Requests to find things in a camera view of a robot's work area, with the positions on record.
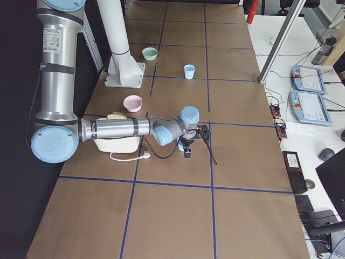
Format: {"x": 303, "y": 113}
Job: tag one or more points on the bread slice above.
{"x": 116, "y": 116}

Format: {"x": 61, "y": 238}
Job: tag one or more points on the orange black connector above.
{"x": 279, "y": 123}

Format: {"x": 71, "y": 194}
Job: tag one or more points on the red bottle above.
{"x": 252, "y": 11}

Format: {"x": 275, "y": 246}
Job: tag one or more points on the aluminium frame post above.
{"x": 295, "y": 10}

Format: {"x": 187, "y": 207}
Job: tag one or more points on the black computer mouse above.
{"x": 326, "y": 154}

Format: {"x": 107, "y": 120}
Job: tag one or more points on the pink bowl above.
{"x": 133, "y": 103}

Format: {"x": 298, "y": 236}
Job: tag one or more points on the light blue cup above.
{"x": 189, "y": 71}

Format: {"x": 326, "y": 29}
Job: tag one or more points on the green bowl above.
{"x": 149, "y": 53}

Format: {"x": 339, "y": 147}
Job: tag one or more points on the white toaster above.
{"x": 114, "y": 145}

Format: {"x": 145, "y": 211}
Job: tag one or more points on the near teach pendant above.
{"x": 309, "y": 108}

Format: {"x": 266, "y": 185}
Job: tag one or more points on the far teach pendant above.
{"x": 309, "y": 79}

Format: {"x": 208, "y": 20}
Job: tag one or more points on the black box with label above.
{"x": 294, "y": 172}

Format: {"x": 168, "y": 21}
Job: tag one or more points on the teach pendant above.
{"x": 309, "y": 108}
{"x": 309, "y": 79}

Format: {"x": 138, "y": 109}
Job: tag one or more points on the white pillar with base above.
{"x": 123, "y": 70}

